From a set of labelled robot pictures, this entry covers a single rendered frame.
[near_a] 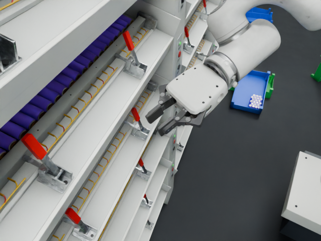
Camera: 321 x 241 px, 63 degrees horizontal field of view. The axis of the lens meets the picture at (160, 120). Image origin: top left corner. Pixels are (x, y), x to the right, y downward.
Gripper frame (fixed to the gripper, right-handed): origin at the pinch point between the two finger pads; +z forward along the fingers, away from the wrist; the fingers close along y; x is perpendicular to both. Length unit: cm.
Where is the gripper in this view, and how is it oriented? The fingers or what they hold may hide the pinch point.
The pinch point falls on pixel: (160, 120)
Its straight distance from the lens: 54.8
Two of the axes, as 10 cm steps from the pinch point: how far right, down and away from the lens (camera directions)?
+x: -2.0, -4.6, -8.7
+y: -6.1, -6.4, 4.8
